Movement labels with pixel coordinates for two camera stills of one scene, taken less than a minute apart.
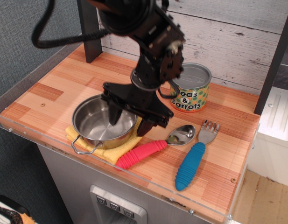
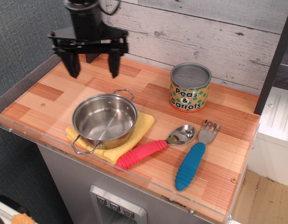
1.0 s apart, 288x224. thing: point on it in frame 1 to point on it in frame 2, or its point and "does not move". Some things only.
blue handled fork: x=192 y=161 does not move
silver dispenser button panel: x=111 y=208 does not move
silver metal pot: x=91 y=121 does not move
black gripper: x=148 y=103 to x=89 y=36
